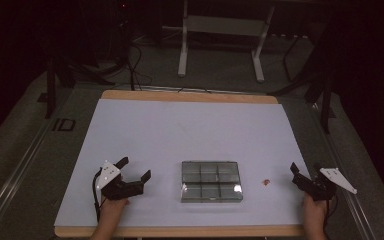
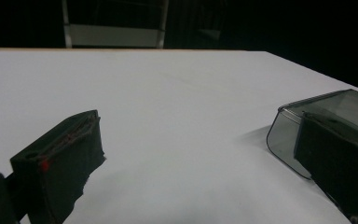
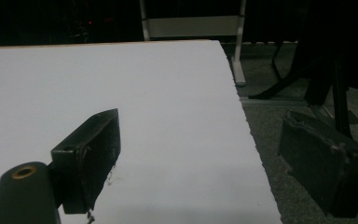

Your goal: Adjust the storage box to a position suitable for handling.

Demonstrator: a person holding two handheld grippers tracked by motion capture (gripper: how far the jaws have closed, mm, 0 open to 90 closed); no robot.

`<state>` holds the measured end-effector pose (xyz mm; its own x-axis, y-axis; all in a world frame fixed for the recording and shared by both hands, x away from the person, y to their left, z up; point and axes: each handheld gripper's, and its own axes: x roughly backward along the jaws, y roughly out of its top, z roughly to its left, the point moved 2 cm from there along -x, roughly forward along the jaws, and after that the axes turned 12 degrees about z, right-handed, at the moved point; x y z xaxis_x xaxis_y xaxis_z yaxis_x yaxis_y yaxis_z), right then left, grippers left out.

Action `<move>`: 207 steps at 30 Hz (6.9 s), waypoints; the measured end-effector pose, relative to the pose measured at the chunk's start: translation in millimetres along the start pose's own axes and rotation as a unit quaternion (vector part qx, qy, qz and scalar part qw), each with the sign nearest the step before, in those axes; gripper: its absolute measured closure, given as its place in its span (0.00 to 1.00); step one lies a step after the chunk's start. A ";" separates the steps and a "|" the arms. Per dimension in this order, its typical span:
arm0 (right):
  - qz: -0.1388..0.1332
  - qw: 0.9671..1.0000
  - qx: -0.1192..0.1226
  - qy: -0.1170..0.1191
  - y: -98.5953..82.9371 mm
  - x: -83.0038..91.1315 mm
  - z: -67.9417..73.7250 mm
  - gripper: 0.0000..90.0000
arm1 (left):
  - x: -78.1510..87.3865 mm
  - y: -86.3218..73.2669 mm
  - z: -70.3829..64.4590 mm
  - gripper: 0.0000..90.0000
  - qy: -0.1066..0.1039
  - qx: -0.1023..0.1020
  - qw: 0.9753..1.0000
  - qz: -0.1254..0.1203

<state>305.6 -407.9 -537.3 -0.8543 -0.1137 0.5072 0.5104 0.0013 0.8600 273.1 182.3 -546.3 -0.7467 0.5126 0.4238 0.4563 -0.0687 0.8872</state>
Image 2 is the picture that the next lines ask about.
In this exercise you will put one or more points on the clear plastic compartment box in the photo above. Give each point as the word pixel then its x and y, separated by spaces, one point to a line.
pixel 280 141

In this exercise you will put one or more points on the white table mat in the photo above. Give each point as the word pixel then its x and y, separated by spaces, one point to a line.
pixel 180 102

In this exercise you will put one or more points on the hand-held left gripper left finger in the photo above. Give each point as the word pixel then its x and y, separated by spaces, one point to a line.
pixel 59 161

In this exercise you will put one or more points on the white metal stand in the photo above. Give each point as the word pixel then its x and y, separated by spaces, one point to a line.
pixel 115 34

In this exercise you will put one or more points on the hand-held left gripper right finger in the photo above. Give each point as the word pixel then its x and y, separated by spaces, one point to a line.
pixel 338 161

